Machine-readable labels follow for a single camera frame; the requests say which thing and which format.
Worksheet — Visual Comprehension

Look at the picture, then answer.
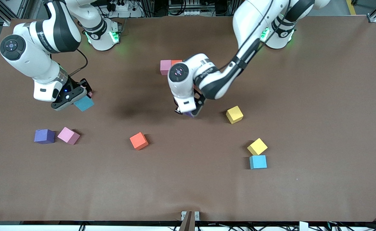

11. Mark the blue foam cube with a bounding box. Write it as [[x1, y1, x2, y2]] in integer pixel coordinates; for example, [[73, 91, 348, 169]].
[[73, 96, 95, 112], [250, 155, 268, 170]]

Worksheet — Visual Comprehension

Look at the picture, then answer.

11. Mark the yellow foam cube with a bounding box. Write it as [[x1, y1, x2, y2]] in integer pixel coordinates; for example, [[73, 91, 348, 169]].
[[247, 138, 268, 156], [226, 106, 244, 124]]

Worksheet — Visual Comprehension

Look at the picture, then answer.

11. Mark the brown table mat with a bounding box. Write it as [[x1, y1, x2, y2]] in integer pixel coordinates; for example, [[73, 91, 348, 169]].
[[0, 16, 376, 222]]

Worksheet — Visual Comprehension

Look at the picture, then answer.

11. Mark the white power strip with plugs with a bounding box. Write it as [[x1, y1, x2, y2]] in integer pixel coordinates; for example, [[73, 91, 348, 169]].
[[106, 0, 143, 18]]

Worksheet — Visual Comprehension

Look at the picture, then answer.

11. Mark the metal table clamp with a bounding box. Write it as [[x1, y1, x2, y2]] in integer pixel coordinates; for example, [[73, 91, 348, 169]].
[[181, 211, 200, 231]]

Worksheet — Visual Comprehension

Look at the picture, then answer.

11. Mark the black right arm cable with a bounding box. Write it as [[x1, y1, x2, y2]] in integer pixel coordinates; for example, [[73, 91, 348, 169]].
[[67, 48, 89, 77]]

